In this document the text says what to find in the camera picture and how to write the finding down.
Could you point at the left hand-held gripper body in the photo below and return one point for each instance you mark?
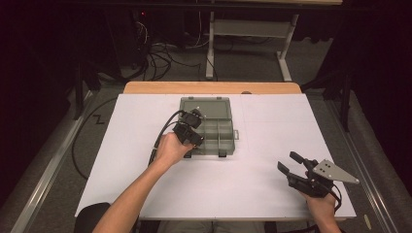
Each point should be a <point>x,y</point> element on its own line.
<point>186,127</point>

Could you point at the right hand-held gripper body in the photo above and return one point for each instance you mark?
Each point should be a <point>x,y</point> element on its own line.
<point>319,179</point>

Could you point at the grey translucent compartment box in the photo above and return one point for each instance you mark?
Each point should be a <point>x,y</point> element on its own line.
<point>220,136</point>

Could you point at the person's right hand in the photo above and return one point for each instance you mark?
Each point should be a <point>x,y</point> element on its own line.
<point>319,205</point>

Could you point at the person's left hand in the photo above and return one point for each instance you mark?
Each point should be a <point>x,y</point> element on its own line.
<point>171,150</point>

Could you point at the black metal stand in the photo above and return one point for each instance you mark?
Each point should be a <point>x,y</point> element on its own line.
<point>346,103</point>
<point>79,93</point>

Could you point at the person's grey trousers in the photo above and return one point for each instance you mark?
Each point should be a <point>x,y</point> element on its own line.
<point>210,227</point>

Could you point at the black chair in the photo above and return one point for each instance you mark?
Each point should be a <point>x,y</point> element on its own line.
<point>89,215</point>

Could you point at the aluminium floor rail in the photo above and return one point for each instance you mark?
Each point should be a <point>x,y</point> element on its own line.
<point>48,174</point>
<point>366,155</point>

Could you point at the white metal desk frame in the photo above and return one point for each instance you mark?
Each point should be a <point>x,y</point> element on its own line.
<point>249,28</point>

